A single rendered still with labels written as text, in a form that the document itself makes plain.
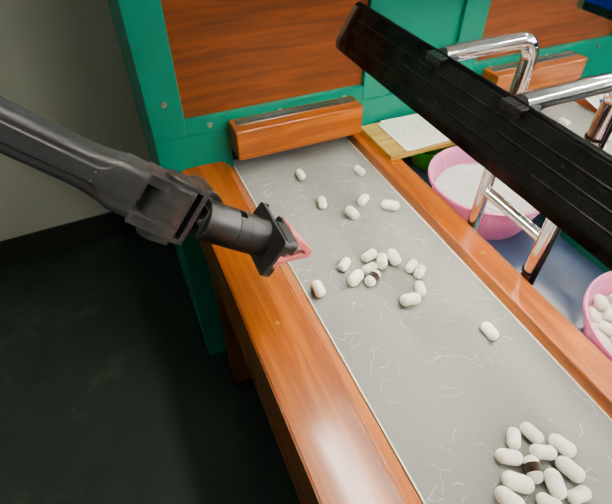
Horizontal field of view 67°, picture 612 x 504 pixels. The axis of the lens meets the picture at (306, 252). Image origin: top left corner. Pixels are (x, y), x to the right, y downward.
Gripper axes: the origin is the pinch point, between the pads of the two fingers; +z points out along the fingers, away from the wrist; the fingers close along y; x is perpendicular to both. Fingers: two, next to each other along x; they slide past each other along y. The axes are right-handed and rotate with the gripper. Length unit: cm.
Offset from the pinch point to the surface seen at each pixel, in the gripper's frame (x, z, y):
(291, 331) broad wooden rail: 9.6, 0.1, -8.3
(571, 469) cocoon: -5.6, 19.3, -40.9
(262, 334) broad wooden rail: 12.3, -3.3, -7.0
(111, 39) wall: 16, -9, 123
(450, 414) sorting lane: 1.4, 13.9, -28.4
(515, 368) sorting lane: -7.0, 24.3, -26.2
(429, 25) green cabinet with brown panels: -42, 30, 44
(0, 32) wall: 30, -37, 121
